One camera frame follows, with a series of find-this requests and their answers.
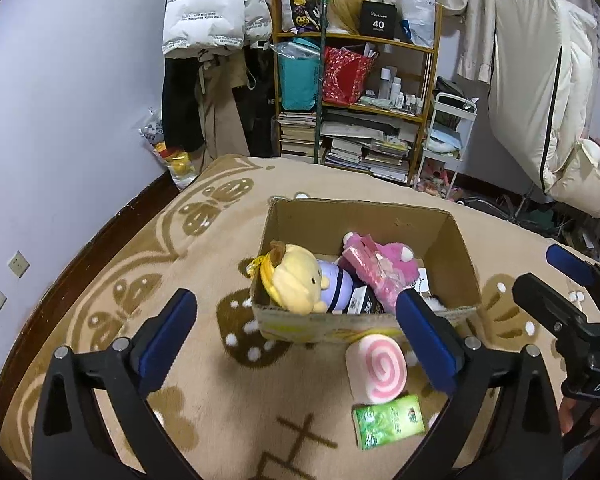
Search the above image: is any beige floral rug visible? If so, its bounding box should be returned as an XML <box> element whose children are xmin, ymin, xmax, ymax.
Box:
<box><xmin>0</xmin><ymin>154</ymin><xmax>600</xmax><ymax>480</ymax></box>

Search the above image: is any blond wig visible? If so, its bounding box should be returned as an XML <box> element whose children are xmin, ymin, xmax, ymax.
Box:
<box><xmin>327</xmin><ymin>0</ymin><xmax>371</xmax><ymax>36</ymax></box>

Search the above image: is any pink plush toy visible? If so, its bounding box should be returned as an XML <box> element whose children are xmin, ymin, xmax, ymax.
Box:
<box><xmin>341</xmin><ymin>231</ymin><xmax>421</xmax><ymax>313</ymax></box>

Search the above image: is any cluster of cosmetic bottles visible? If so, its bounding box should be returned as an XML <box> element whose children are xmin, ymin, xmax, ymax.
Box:
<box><xmin>365</xmin><ymin>65</ymin><xmax>426</xmax><ymax>116</ymax></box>

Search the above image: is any white utility cart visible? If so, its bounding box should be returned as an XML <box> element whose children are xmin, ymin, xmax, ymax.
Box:
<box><xmin>417</xmin><ymin>91</ymin><xmax>480</xmax><ymax>198</ymax></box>

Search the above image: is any green tissue packet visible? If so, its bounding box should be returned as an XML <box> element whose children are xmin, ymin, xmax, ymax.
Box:
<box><xmin>351</xmin><ymin>394</ymin><xmax>427</xmax><ymax>451</ymax></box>

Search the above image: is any cardboard box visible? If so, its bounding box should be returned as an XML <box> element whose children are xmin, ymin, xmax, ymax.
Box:
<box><xmin>250</xmin><ymin>197</ymin><xmax>482</xmax><ymax>345</ymax></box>

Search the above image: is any white puffer jacket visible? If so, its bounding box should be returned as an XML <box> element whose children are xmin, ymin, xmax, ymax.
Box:
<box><xmin>161</xmin><ymin>0</ymin><xmax>273</xmax><ymax>58</ymax></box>

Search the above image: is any purple and white plush doll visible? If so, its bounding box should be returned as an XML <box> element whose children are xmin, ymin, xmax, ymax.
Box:
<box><xmin>316</xmin><ymin>259</ymin><xmax>356</xmax><ymax>315</ymax></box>

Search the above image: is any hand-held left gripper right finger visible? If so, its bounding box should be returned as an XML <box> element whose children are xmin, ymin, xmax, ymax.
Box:
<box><xmin>396</xmin><ymin>289</ymin><xmax>565</xmax><ymax>480</ymax></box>

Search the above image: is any black hanging garment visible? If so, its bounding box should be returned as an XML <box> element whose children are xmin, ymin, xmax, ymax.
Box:
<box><xmin>161</xmin><ymin>55</ymin><xmax>206</xmax><ymax>153</ymax></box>

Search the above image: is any pink swirl lollipop plush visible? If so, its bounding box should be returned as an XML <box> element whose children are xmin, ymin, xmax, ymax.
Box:
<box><xmin>345</xmin><ymin>332</ymin><xmax>408</xmax><ymax>406</ymax></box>

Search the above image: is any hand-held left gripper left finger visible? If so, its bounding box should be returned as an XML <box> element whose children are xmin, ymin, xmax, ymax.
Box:
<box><xmin>31</xmin><ymin>288</ymin><xmax>198</xmax><ymax>480</ymax></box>

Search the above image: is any pile of books and papers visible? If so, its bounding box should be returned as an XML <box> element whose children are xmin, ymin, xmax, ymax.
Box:
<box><xmin>322</xmin><ymin>110</ymin><xmax>418</xmax><ymax>183</ymax></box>

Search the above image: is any beige hanging coat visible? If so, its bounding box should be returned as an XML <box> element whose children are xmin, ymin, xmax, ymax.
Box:
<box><xmin>195</xmin><ymin>52</ymin><xmax>253</xmax><ymax>176</ymax></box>

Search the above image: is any black box with white print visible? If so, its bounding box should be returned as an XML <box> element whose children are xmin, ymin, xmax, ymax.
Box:
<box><xmin>360</xmin><ymin>1</ymin><xmax>398</xmax><ymax>41</ymax></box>

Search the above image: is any cream quilted duvet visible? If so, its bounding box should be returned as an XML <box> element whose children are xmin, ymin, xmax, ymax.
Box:
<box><xmin>489</xmin><ymin>0</ymin><xmax>600</xmax><ymax>218</ymax></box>

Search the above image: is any yellow dog plush toy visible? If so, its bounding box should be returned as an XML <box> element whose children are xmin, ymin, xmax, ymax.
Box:
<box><xmin>245</xmin><ymin>241</ymin><xmax>331</xmax><ymax>316</ymax></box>

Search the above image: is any red patterned bag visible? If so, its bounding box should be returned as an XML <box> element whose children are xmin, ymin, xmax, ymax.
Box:
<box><xmin>322</xmin><ymin>46</ymin><xmax>378</xmax><ymax>107</ymax></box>

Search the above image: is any clear plastic bag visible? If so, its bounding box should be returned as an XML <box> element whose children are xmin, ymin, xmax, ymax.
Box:
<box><xmin>395</xmin><ymin>0</ymin><xmax>438</xmax><ymax>48</ymax></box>

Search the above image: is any person's right hand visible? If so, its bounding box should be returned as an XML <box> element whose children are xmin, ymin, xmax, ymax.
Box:
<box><xmin>559</xmin><ymin>395</ymin><xmax>600</xmax><ymax>436</ymax></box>

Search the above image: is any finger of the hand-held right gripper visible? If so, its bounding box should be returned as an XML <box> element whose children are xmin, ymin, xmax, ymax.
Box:
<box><xmin>546</xmin><ymin>245</ymin><xmax>600</xmax><ymax>311</ymax></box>
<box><xmin>512</xmin><ymin>272</ymin><xmax>588</xmax><ymax>341</ymax></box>

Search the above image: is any black hanging jacket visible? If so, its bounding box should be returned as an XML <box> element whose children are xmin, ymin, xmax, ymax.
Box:
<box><xmin>235</xmin><ymin>45</ymin><xmax>281</xmax><ymax>158</ymax></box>

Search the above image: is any teal bag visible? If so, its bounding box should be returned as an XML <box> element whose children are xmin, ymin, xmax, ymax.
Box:
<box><xmin>277</xmin><ymin>40</ymin><xmax>322</xmax><ymax>111</ymax></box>

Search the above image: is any small white and black plush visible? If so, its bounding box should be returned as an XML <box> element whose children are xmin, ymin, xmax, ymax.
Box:
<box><xmin>414</xmin><ymin>267</ymin><xmax>447</xmax><ymax>311</ymax></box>

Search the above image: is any wooden shelf rack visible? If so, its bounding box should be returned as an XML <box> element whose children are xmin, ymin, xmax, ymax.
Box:
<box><xmin>270</xmin><ymin>0</ymin><xmax>443</xmax><ymax>186</ymax></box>

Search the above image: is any stack of old books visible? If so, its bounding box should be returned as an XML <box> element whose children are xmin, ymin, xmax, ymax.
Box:
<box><xmin>278</xmin><ymin>110</ymin><xmax>326</xmax><ymax>158</ymax></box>

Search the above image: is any green pole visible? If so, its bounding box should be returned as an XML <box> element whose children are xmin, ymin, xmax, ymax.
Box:
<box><xmin>312</xmin><ymin>0</ymin><xmax>331</xmax><ymax>163</ymax></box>

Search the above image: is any plastic bag with snacks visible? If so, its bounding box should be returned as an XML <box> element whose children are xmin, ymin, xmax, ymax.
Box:
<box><xmin>139</xmin><ymin>107</ymin><xmax>201</xmax><ymax>191</ymax></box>

